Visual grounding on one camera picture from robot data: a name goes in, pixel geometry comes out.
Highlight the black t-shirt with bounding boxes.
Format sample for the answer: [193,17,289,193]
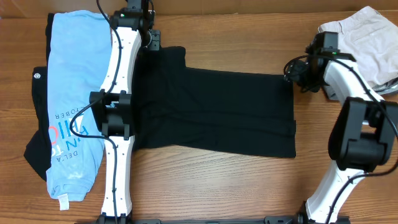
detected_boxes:
[133,47,296,158]

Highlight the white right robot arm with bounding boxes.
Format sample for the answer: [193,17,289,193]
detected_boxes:
[283,32,397,223]

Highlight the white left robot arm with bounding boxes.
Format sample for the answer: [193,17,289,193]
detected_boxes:
[89,0,160,223]

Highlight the folded beige shorts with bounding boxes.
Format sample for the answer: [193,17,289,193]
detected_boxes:
[318,6,397,88]

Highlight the light blue printed t-shirt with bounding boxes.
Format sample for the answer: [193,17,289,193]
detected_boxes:
[46,10,111,210]

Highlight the folded grey garment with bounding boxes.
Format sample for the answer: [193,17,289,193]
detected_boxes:
[322,78,397,101]

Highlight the brown cardboard back panel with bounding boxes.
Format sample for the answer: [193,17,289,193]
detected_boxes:
[1,0,397,18]

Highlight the black garment under blue shirt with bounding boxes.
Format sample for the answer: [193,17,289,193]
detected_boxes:
[24,13,55,181]

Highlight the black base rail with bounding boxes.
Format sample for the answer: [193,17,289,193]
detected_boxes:
[131,216,297,224]

